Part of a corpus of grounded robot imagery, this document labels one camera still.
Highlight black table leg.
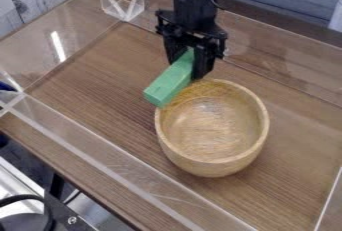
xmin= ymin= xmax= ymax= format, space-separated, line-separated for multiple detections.
xmin=49 ymin=174 xmax=65 ymax=200

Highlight clear acrylic tray walls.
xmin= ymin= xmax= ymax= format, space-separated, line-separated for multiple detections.
xmin=0 ymin=0 xmax=342 ymax=231

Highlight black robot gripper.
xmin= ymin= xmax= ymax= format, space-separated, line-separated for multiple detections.
xmin=154 ymin=0 xmax=226 ymax=80

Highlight black metal bracket with screw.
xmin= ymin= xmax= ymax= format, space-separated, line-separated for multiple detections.
xmin=43 ymin=193 xmax=98 ymax=231

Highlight black cable lower left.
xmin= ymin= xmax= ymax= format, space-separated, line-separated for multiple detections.
xmin=0 ymin=194 xmax=54 ymax=231

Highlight brown wooden bowl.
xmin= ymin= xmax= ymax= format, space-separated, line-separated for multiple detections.
xmin=154 ymin=79 xmax=269 ymax=177

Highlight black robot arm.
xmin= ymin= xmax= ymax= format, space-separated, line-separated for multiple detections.
xmin=154 ymin=0 xmax=228 ymax=80

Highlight green rectangular block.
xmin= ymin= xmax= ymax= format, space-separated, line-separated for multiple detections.
xmin=142 ymin=49 xmax=193 ymax=107

